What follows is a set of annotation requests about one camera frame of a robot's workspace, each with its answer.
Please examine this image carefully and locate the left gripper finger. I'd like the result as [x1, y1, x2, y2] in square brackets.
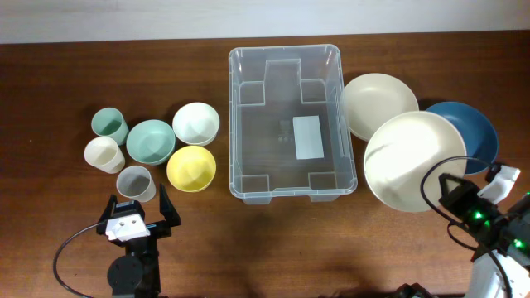
[99, 195, 118, 223]
[159, 184, 181, 227]

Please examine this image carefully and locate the right black cable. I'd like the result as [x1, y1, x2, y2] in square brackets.
[420, 156, 514, 298]

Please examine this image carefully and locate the black cable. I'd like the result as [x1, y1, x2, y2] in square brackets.
[52, 222, 108, 298]
[420, 156, 514, 298]

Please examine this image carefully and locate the dark blue plate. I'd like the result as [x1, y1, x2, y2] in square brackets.
[415, 101, 499, 175]

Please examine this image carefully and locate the cream plate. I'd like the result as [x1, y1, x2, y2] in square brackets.
[364, 111, 467, 213]

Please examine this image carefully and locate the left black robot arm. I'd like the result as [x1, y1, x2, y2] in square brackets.
[96, 185, 181, 297]

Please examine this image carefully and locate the white bowl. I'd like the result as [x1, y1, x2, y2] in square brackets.
[172, 102, 220, 147]

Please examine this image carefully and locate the beige plate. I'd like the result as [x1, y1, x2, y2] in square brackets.
[342, 73, 419, 142]

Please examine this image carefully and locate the left black cable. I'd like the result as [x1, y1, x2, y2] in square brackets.
[52, 222, 108, 298]

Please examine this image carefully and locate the clear plastic storage bin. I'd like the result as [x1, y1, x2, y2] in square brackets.
[229, 44, 358, 204]

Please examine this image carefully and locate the white label in bin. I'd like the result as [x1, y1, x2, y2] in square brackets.
[293, 116, 325, 160]

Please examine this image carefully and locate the cream cup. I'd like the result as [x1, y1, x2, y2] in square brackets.
[84, 137, 125, 174]

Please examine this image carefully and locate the green bowl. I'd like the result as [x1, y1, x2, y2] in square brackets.
[126, 119, 176, 166]

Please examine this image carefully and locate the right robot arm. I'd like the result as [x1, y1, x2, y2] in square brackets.
[439, 170, 529, 297]

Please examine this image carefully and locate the grey cup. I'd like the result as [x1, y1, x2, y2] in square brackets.
[116, 166, 157, 203]

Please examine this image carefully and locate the yellow bowl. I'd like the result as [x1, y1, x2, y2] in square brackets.
[166, 146, 217, 193]

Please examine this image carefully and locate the green cup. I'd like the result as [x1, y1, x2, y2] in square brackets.
[91, 108, 129, 146]

